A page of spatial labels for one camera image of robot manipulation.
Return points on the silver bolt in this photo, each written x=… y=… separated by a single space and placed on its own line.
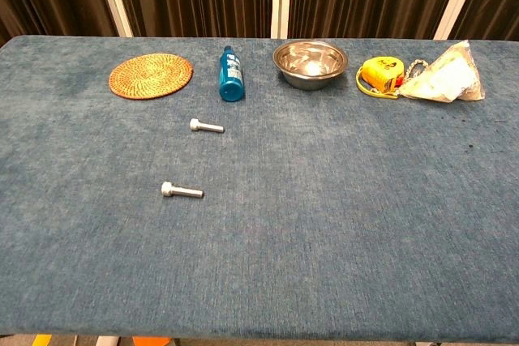
x=178 y=190
x=202 y=126

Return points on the blue plastic bottle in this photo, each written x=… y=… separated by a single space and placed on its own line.
x=231 y=76

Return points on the clear plastic bag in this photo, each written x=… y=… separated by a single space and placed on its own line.
x=446 y=76

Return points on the orange object under table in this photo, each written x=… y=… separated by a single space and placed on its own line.
x=151 y=341

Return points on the round woven rattan coaster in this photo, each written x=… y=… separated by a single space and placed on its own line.
x=151 y=75

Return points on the stainless steel bowl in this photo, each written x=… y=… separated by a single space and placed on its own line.
x=310 y=65

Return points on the blue fabric table cover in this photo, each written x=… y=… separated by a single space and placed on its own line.
x=308 y=208

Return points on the yellow tape measure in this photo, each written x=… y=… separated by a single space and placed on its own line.
x=383 y=73

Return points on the yellow object under table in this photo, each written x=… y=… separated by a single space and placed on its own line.
x=41 y=340

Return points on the white table leg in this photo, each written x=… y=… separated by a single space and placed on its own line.
x=107 y=341

